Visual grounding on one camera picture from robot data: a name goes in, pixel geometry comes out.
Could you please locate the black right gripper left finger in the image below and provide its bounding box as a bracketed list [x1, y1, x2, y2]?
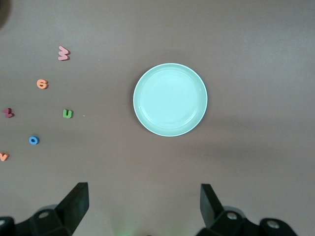
[14, 182, 89, 236]

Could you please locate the pink foam letter w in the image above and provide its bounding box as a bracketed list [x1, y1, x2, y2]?
[58, 46, 71, 61]

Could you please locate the green round plate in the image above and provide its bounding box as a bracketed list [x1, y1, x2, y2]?
[132, 62, 208, 137]

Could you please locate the dark red foam letter z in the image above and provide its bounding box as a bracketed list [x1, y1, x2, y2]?
[1, 108, 15, 119]

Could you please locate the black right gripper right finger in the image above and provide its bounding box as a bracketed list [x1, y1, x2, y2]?
[196, 183, 298, 236]

